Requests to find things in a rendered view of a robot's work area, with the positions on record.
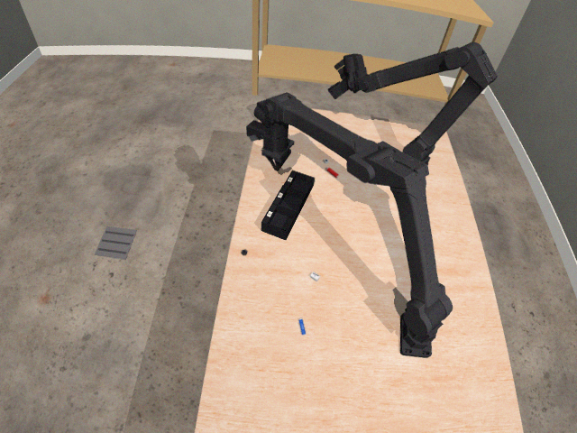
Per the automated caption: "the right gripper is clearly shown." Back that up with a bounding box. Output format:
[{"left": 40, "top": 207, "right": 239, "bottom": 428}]
[{"left": 334, "top": 59, "right": 359, "bottom": 93}]

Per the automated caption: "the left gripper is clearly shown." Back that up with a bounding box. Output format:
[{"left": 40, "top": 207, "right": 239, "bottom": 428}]
[{"left": 261, "top": 135, "right": 294, "bottom": 171}]

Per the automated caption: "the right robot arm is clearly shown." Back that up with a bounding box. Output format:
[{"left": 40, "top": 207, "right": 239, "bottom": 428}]
[{"left": 328, "top": 42, "right": 498, "bottom": 165}]

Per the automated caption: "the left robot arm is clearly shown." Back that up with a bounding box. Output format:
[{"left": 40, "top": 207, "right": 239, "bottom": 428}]
[{"left": 246, "top": 93, "right": 453, "bottom": 358}]

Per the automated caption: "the red battery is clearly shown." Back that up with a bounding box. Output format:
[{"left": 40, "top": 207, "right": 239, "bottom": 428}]
[{"left": 326, "top": 167, "right": 339, "bottom": 178}]

